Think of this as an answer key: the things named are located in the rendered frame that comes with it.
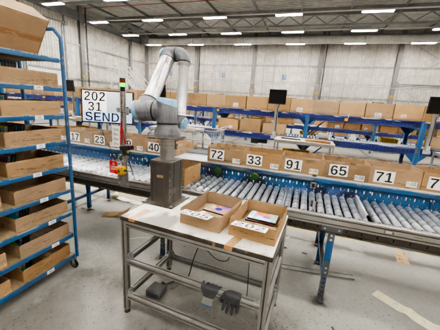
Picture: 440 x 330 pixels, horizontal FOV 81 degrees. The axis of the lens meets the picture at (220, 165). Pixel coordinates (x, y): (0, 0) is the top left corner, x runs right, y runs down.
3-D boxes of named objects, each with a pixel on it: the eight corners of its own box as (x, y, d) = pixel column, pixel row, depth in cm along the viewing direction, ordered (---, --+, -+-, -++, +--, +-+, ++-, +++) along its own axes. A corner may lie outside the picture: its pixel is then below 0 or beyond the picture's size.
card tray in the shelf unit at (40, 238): (21, 258, 182) (19, 246, 180) (-9, 249, 191) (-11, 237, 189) (69, 233, 219) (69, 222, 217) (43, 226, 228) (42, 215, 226)
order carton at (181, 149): (145, 152, 301) (145, 138, 297) (158, 148, 328) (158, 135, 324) (175, 156, 289) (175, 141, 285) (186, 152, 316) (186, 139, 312)
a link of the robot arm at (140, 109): (146, 112, 176) (177, 41, 210) (125, 111, 181) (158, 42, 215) (156, 126, 189) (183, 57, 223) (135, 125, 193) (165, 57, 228)
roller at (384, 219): (390, 232, 181) (384, 228, 181) (373, 206, 229) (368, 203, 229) (395, 228, 179) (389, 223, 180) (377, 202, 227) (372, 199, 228)
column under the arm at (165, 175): (171, 209, 182) (172, 164, 174) (141, 202, 191) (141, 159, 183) (189, 198, 205) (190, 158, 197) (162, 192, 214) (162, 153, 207)
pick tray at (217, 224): (179, 222, 163) (179, 207, 161) (207, 203, 197) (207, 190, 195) (219, 234, 152) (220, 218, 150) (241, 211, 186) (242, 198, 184)
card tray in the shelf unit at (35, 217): (16, 232, 178) (14, 219, 176) (-11, 223, 188) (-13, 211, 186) (69, 211, 215) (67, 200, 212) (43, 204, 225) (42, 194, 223)
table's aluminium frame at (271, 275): (122, 311, 185) (120, 220, 168) (168, 266, 238) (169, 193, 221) (258, 372, 149) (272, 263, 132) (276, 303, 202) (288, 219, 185)
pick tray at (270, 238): (227, 234, 152) (228, 219, 150) (246, 211, 187) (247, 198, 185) (274, 247, 142) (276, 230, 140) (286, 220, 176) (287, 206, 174)
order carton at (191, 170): (149, 179, 247) (149, 162, 243) (168, 172, 273) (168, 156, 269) (184, 186, 231) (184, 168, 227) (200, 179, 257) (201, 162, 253)
